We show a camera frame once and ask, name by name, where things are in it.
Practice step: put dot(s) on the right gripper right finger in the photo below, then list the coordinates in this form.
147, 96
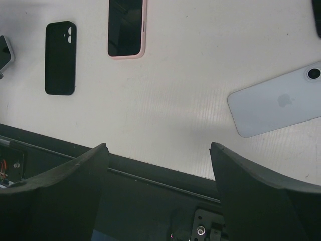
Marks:
261, 204

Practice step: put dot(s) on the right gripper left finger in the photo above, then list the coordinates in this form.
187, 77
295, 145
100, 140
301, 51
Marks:
59, 204

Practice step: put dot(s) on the dark phone grey frame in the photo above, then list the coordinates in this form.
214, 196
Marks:
6, 53

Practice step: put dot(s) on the black phone case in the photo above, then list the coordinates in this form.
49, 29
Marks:
60, 58
316, 6

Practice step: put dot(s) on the pink phone case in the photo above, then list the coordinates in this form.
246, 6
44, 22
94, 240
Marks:
143, 37

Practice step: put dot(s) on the blue phone black screen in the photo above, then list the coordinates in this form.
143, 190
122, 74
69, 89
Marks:
125, 27

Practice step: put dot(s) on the light blue phone face-down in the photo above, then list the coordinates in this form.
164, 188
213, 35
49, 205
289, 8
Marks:
286, 100

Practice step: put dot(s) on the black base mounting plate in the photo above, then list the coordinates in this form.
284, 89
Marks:
141, 201

